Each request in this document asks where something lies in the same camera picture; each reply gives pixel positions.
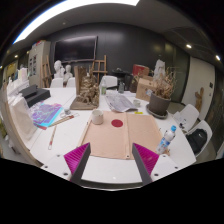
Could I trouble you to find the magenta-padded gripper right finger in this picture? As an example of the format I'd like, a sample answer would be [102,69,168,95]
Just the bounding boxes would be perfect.
[131,142,183,186]

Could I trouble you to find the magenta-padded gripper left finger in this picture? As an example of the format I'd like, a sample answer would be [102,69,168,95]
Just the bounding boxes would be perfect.
[41,142,92,186]

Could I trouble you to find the white drink bottle blue cap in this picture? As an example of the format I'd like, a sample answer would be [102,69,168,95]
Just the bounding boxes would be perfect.
[155,125,178,156]

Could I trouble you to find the thin wooden stick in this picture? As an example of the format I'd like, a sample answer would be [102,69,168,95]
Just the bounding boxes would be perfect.
[48,124,58,150]

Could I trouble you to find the beige cloth table mat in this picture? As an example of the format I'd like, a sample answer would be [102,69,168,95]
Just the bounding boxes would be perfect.
[77,110,165,160]

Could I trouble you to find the wooden paintbrush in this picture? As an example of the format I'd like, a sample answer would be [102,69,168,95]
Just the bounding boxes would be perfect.
[46,113,80,128]

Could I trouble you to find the white ceramic cup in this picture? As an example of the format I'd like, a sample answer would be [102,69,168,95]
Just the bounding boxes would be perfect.
[91,109,105,126]

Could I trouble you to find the flat round red coaster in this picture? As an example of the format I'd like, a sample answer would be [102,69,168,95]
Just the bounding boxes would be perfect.
[110,118,124,129]

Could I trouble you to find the purple and blue book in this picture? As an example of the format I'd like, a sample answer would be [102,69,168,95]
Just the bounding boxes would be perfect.
[30,102,64,131]

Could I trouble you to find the black backpack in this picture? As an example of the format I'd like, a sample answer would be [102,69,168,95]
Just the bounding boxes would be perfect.
[187,128,208,155]

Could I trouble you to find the dried plant in grey pot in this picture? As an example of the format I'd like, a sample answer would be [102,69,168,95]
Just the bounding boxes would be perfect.
[145,68,178,120]

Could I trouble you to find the grey newspaper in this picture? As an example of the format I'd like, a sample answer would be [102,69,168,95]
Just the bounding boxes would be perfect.
[104,90,139,113]

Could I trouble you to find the white plastic chair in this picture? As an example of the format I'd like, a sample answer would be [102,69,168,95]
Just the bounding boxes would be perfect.
[49,77,64,89]
[173,103,200,133]
[184,119,213,158]
[65,77,77,88]
[99,75,119,90]

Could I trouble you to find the golden brown relief sculpture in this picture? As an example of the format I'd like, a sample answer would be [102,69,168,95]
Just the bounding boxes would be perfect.
[69,65,101,111]

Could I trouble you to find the white paper bag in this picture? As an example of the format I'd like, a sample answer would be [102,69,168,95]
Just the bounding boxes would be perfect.
[8,94,38,141]

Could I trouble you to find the brown cardboard box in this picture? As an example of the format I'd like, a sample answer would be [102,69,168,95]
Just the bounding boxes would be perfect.
[135,77,158,103]

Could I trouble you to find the clear spray bottle green label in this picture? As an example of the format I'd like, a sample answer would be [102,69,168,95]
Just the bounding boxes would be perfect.
[100,79,108,96]

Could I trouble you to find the grey glass pitcher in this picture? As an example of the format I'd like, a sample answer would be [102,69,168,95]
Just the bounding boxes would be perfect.
[117,81,126,94]

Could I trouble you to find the stacked black boxes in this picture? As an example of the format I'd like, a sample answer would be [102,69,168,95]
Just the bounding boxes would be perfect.
[19,83,52,108]

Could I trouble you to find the wooden figure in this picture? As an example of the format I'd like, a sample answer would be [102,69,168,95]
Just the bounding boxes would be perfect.
[194,87,205,113]

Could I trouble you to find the white plaster bust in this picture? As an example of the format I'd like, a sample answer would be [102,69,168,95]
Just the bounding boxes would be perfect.
[63,64,74,84]
[53,59,66,80]

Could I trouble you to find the red box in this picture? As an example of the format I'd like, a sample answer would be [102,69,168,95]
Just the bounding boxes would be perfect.
[132,63,150,78]

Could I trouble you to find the white plaster figure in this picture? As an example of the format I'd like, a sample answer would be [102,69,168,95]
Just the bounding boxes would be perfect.
[153,59,167,80]

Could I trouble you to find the wooden easel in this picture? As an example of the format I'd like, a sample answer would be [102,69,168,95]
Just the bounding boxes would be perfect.
[90,54,109,84]
[41,54,53,88]

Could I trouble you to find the white cabinet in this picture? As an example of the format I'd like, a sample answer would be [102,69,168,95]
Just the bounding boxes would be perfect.
[27,40,52,88]

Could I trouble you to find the round ceiling lights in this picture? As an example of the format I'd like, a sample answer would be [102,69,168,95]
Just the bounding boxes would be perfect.
[13,43,222,62]

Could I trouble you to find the long ceiling light strip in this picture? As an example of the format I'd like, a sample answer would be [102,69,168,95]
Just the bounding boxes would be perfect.
[13,0,141,44]

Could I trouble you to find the black wall screen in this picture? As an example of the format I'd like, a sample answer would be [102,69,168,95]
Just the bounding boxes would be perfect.
[53,35,99,64]

